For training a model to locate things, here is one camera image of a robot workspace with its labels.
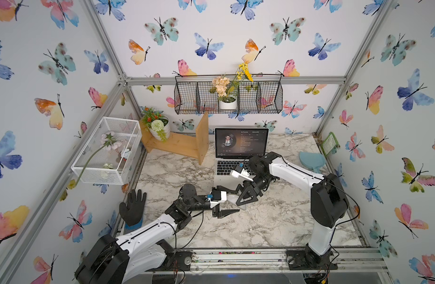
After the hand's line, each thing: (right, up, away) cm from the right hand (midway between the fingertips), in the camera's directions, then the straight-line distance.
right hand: (238, 202), depth 69 cm
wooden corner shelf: (-23, +23, +37) cm, 49 cm away
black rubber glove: (-49, -10, +16) cm, 53 cm away
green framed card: (+60, +24, +42) cm, 77 cm away
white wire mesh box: (-54, +19, +6) cm, 57 cm away
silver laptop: (+1, +22, +34) cm, 40 cm away
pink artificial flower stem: (-52, +24, +3) cm, 58 cm away
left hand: (0, +1, -1) cm, 2 cm away
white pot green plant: (-41, +35, +25) cm, 59 cm away
